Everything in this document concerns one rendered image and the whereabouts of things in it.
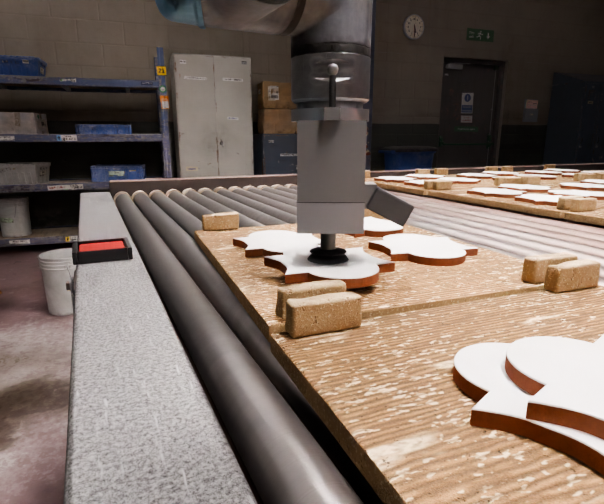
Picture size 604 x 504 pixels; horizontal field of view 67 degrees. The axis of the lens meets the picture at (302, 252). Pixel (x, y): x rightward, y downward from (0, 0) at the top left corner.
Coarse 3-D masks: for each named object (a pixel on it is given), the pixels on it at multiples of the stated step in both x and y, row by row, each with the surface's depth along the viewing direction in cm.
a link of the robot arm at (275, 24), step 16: (160, 0) 35; (176, 0) 34; (192, 0) 34; (208, 0) 34; (224, 0) 33; (240, 0) 32; (256, 0) 32; (304, 0) 37; (176, 16) 35; (192, 16) 35; (208, 16) 36; (224, 16) 36; (240, 16) 35; (256, 16) 35; (272, 16) 37; (288, 16) 38; (256, 32) 40; (272, 32) 40; (288, 32) 40
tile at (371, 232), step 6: (366, 222) 75; (372, 222) 75; (378, 222) 75; (384, 222) 75; (390, 222) 75; (366, 228) 70; (372, 228) 70; (378, 228) 70; (384, 228) 70; (390, 228) 70; (396, 228) 70; (402, 228) 70; (348, 234) 70; (354, 234) 68; (360, 234) 69; (366, 234) 69; (372, 234) 69; (378, 234) 69; (384, 234) 69; (390, 234) 69
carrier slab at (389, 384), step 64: (384, 320) 38; (448, 320) 38; (512, 320) 38; (576, 320) 38; (320, 384) 28; (384, 384) 28; (448, 384) 28; (384, 448) 22; (448, 448) 22; (512, 448) 22
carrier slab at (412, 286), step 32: (288, 224) 79; (224, 256) 58; (256, 256) 58; (384, 256) 58; (480, 256) 58; (256, 288) 46; (384, 288) 46; (416, 288) 46; (448, 288) 46; (480, 288) 46; (512, 288) 46; (544, 288) 47; (256, 320) 40
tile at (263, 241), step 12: (240, 240) 62; (252, 240) 62; (264, 240) 62; (276, 240) 62; (288, 240) 62; (300, 240) 62; (312, 240) 62; (252, 252) 58; (264, 252) 58; (276, 252) 56
